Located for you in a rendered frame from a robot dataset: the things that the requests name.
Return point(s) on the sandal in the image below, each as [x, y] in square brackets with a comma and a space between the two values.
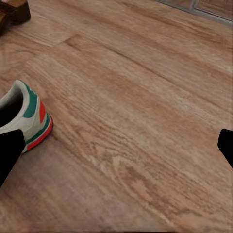
[13, 11]

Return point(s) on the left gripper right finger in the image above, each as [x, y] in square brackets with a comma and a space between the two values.
[225, 144]

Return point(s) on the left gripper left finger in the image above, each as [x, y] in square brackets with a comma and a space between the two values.
[11, 146]

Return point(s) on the gym shoe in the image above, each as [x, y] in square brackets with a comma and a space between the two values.
[21, 108]

